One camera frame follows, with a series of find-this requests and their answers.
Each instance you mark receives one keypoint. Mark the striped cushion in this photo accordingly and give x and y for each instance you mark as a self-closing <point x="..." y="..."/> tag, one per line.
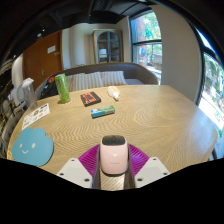
<point x="85" y="81"/>
<point x="114" y="78"/>

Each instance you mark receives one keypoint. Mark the black backpack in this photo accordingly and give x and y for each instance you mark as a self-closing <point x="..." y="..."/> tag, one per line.
<point x="49" y="88"/>

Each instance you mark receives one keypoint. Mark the brown curved bench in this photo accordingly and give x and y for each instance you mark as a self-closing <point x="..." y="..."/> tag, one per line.
<point x="140" y="73"/>

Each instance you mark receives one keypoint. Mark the green drink can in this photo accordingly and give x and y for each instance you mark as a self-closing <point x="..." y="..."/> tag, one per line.
<point x="62" y="89"/>

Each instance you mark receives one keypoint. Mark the white tube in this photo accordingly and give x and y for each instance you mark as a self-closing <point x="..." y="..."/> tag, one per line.
<point x="114" y="92"/>

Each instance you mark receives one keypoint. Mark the grey tufted sofa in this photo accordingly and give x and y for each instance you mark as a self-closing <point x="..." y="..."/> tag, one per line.
<point x="10" y="123"/>

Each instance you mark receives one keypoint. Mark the small teal pack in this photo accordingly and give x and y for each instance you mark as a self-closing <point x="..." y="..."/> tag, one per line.
<point x="102" y="111"/>

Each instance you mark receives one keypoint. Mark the glass-door cabinet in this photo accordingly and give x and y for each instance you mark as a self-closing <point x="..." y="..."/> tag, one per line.
<point x="108" y="46"/>

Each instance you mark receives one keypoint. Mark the white sticker sheet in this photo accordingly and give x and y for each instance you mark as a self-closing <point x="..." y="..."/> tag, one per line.
<point x="36" y="116"/>

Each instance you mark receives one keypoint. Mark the dark-framed window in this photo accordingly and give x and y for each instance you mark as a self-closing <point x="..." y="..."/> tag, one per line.
<point x="213" y="90"/>
<point x="146" y="46"/>

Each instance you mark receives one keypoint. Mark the wooden door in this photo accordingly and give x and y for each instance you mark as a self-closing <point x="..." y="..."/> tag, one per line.
<point x="38" y="65"/>

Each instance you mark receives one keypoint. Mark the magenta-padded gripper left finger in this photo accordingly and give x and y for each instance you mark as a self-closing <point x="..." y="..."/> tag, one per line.
<point x="74" y="171"/>

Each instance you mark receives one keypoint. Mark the black and red flat box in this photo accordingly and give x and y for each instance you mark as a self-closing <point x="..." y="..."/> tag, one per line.
<point x="90" y="99"/>

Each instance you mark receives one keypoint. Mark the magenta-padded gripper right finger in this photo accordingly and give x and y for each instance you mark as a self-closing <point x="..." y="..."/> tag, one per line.
<point x="151" y="171"/>

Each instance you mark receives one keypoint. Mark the blue cloud-shaped mouse pad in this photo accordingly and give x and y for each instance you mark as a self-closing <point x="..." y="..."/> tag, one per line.
<point x="33" y="148"/>

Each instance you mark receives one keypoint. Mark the white door sign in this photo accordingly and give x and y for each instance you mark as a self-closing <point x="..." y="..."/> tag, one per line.
<point x="51" y="49"/>

